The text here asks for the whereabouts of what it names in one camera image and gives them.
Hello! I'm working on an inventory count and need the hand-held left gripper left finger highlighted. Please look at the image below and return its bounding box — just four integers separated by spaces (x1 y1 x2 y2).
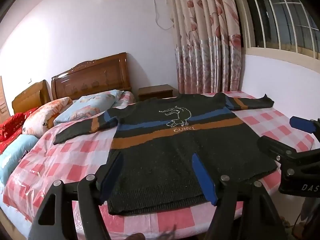
27 152 124 240

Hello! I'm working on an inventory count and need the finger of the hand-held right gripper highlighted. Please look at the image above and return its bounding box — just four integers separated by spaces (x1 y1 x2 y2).
289 116 320 134
257 135 320 175

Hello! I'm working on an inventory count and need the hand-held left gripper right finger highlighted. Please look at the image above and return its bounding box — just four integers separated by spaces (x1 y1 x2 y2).
191 153 292 240

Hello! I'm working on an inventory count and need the dark green striped sweater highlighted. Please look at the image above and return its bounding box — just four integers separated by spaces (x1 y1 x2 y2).
53 92 275 216

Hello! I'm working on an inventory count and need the pink checkered bed sheet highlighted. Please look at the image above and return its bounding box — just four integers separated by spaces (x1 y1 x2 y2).
0 90 315 240

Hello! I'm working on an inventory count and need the light blue floral pillow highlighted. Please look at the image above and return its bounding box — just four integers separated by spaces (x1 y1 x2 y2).
54 89 124 127

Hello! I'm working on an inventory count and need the orange floral pillow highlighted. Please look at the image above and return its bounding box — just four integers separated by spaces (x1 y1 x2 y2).
22 97 73 138

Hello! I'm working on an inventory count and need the wooden nightstand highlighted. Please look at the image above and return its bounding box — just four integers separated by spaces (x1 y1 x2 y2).
138 84 178 102

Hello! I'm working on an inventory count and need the large wooden headboard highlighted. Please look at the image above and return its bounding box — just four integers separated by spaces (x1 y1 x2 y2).
51 52 129 100

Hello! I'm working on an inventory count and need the light blue quilt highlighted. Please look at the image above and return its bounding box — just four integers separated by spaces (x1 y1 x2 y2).
0 134 39 185

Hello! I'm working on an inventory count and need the red blanket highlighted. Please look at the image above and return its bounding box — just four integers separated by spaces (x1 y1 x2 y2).
0 106 39 153

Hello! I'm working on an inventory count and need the window with cream grille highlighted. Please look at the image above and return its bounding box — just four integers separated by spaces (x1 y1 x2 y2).
235 0 320 60

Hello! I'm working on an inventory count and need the small wooden headboard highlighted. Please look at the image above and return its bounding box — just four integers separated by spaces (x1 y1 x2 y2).
12 79 52 114

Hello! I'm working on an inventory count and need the pink floral curtain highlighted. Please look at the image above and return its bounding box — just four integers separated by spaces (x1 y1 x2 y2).
164 0 244 95

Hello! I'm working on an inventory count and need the wooden wardrobe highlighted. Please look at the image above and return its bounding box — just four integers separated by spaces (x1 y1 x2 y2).
0 76 10 117

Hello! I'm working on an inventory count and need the white air conditioner cable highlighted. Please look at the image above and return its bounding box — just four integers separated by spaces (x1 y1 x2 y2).
152 0 175 30

